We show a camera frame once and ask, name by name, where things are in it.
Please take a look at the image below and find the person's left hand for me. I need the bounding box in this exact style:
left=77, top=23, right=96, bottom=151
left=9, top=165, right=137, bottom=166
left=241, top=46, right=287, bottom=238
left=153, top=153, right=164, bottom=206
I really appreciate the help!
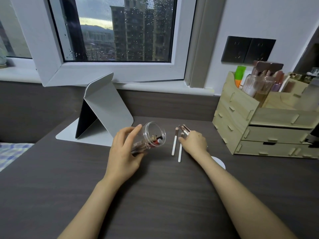
left=103, top=124, right=148, bottom=183

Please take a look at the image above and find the person's right hand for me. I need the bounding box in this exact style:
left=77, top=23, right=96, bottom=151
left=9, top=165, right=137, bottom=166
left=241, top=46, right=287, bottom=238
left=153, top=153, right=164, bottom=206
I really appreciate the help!
left=178, top=130, right=211, bottom=160

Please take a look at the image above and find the bundle of makeup brushes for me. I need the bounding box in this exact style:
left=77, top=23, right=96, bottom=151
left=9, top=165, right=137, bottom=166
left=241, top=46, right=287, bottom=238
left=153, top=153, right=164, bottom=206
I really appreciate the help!
left=179, top=124, right=192, bottom=136

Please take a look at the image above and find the clear plastic jar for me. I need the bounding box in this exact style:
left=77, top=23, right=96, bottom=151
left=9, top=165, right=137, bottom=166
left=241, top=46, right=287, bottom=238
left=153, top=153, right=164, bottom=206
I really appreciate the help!
left=130, top=121, right=167, bottom=158

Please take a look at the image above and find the person's left forearm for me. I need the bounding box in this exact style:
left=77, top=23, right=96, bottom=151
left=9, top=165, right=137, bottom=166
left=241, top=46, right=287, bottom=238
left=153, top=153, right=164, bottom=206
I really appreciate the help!
left=57, top=175, right=125, bottom=239

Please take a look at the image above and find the person's right forearm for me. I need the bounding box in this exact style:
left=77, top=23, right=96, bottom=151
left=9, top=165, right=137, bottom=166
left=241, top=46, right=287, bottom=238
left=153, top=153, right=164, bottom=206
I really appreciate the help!
left=197, top=152, right=298, bottom=239

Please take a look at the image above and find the tablet in grey folio case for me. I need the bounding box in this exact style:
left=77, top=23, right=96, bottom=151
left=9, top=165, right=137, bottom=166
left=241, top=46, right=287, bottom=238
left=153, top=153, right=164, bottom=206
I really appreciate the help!
left=55, top=73, right=134, bottom=147

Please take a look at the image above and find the white round lid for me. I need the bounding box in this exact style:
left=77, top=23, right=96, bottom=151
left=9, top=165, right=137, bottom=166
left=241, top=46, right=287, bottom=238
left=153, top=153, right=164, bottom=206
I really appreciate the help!
left=210, top=156, right=226, bottom=170

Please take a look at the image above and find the white window sash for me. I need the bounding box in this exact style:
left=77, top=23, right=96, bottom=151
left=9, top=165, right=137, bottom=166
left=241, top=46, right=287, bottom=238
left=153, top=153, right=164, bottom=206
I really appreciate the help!
left=9, top=0, right=198, bottom=87

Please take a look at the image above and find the light wooden drawer organizer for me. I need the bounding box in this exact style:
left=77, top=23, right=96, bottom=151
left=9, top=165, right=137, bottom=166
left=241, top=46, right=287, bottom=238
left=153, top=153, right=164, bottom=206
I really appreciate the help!
left=212, top=71, right=319, bottom=159

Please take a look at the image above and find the green and orange tube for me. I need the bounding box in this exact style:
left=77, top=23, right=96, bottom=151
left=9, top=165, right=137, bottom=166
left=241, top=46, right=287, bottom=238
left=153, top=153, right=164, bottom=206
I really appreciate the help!
left=234, top=66, right=247, bottom=89

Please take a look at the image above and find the clear glass bottle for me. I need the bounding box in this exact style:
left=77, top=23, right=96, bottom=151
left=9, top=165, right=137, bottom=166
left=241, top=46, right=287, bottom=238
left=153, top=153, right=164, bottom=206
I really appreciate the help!
left=241, top=72, right=260, bottom=98

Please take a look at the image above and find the clear bottle with brown cap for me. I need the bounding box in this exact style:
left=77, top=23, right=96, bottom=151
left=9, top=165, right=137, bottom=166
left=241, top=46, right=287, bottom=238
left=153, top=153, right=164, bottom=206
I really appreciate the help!
left=252, top=61, right=284, bottom=102

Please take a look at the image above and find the pink cosmetic bottle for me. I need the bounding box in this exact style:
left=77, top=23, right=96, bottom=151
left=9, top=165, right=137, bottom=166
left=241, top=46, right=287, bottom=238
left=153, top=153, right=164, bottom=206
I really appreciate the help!
left=271, top=71, right=285, bottom=92

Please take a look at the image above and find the blue plaid cloth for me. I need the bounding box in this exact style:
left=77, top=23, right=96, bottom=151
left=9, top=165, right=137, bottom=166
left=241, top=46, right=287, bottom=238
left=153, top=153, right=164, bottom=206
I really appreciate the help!
left=0, top=143, right=34, bottom=172

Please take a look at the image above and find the white handled makeup brush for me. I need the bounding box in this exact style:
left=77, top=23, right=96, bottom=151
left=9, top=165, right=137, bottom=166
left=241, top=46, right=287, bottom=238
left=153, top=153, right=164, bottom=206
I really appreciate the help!
left=178, top=132, right=184, bottom=163
left=171, top=127, right=179, bottom=157

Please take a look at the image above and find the black wall socket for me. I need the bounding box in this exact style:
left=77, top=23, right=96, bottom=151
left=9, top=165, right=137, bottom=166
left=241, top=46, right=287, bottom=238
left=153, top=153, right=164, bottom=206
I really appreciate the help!
left=244, top=38, right=276, bottom=65
left=221, top=36, right=253, bottom=64

